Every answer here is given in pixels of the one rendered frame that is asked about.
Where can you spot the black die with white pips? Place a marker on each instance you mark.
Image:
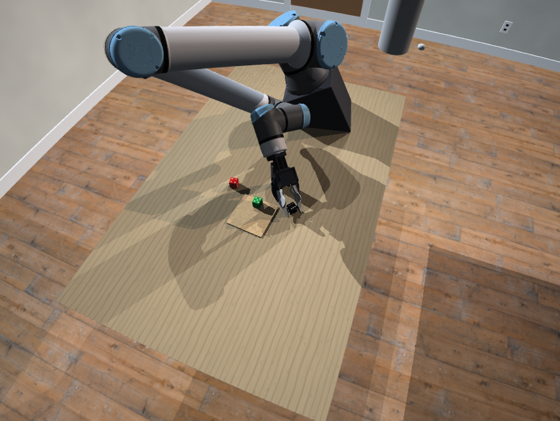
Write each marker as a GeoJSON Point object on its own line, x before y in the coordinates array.
{"type": "Point", "coordinates": [292, 208]}

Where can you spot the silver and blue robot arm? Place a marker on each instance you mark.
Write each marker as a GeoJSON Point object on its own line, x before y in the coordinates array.
{"type": "Point", "coordinates": [312, 46]}

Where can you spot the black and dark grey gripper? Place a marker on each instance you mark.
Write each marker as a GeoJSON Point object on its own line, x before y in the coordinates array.
{"type": "Point", "coordinates": [286, 177]}

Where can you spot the green die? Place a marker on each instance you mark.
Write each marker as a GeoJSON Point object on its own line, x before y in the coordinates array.
{"type": "Point", "coordinates": [257, 202]}

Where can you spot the red die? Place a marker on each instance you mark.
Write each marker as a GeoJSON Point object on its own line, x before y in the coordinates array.
{"type": "Point", "coordinates": [234, 182]}

